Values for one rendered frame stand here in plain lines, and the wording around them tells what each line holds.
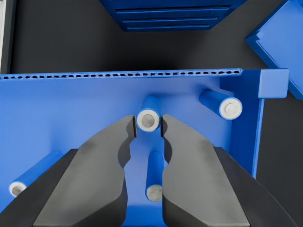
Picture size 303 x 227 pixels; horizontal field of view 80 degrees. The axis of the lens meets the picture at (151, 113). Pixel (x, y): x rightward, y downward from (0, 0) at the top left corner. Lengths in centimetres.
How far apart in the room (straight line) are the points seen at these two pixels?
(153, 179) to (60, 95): 14
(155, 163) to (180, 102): 7
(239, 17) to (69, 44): 60
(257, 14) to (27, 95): 72
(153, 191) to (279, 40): 72
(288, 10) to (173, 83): 67
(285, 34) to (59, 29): 78
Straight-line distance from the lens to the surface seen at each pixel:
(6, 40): 79
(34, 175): 21
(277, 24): 81
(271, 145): 87
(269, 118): 83
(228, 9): 52
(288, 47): 82
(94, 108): 22
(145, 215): 27
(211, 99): 17
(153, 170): 18
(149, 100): 16
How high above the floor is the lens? 68
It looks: 77 degrees down
